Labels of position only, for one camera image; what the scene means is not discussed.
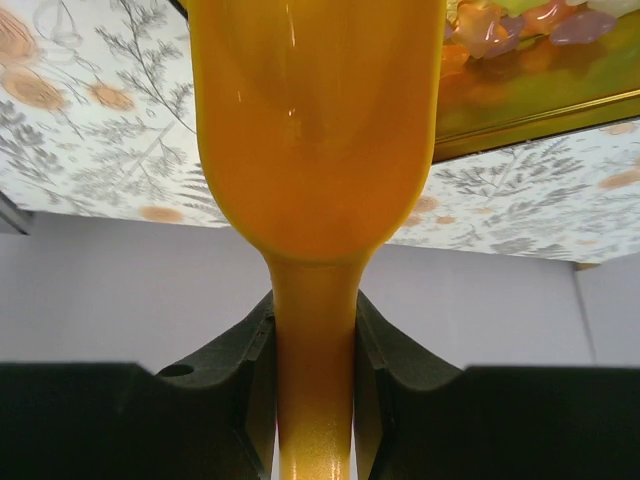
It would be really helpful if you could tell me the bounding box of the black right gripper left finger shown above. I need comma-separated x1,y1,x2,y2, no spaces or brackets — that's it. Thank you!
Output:
1,296,276,479

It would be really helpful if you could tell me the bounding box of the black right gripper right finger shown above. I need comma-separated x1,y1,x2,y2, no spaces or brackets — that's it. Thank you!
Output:
354,296,639,479

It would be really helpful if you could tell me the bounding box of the yellow plastic scoop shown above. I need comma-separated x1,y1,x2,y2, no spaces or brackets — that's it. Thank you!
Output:
186,1,446,479

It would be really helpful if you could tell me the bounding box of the square tin of star candies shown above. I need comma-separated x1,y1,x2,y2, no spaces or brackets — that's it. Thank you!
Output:
434,1,639,161

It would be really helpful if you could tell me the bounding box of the floral patterned table mat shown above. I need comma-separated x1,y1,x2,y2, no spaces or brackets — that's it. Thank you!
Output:
1,1,639,264

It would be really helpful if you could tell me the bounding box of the aluminium table edge rail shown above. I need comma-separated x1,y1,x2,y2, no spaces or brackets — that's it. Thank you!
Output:
0,192,34,235

